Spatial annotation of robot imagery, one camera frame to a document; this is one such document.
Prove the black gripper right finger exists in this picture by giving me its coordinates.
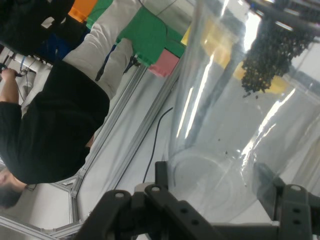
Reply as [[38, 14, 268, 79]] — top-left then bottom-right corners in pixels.
[[252, 162, 320, 240]]

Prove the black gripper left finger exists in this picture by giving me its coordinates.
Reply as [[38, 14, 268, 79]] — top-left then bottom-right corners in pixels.
[[73, 161, 218, 240]]

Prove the clear plastic jar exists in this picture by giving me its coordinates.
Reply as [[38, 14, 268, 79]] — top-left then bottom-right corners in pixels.
[[166, 0, 320, 226]]

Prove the black seed heap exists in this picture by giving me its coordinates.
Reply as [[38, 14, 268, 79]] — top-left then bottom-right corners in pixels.
[[241, 9, 316, 98]]

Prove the person's bare forearm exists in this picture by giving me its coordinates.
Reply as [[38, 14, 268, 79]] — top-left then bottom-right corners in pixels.
[[0, 76, 21, 104]]

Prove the person's bare hand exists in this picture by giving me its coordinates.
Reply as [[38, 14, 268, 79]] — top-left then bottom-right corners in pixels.
[[0, 67, 20, 81]]

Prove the person in black shirt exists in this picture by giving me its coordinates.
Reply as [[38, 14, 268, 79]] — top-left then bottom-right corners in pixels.
[[0, 59, 111, 210]]

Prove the pink plastic bin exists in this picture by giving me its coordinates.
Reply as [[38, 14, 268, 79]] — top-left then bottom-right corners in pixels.
[[147, 48, 180, 78]]

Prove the white fabric cover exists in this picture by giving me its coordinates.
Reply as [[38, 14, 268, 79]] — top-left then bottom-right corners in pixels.
[[62, 0, 191, 101]]

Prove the small green plastic bin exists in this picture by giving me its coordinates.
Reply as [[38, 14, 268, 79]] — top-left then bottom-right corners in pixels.
[[164, 27, 187, 57], [86, 0, 113, 30]]

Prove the large green plastic bin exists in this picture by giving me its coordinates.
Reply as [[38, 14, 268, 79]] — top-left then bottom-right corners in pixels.
[[116, 6, 168, 67]]

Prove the blue plastic bin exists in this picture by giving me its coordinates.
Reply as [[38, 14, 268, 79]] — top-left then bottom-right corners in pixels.
[[34, 27, 92, 62]]

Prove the orange plastic bin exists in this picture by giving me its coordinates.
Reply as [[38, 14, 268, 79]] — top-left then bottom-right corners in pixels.
[[67, 0, 98, 23]]

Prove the thin black loose cable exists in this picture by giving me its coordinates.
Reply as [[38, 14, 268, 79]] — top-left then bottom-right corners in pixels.
[[142, 106, 174, 183]]

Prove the short aluminium frame rail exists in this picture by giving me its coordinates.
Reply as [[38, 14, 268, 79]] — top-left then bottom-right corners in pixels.
[[113, 62, 186, 191]]

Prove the aluminium frame strut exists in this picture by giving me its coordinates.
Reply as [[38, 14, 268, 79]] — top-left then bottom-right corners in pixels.
[[49, 66, 148, 237]]

